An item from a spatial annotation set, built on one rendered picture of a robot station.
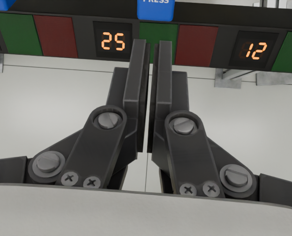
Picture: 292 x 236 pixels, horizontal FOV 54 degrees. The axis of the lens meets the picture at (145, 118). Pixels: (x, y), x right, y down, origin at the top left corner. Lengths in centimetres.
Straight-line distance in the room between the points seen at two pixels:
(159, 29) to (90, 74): 70
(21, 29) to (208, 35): 15
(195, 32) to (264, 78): 73
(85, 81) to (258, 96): 54
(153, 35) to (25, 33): 10
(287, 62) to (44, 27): 19
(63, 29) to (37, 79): 72
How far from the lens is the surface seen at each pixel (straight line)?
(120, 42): 23
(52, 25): 24
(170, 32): 23
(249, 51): 24
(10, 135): 99
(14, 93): 98
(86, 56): 25
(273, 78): 95
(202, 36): 23
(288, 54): 26
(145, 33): 23
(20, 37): 26
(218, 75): 91
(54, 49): 25
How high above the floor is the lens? 88
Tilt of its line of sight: 88 degrees down
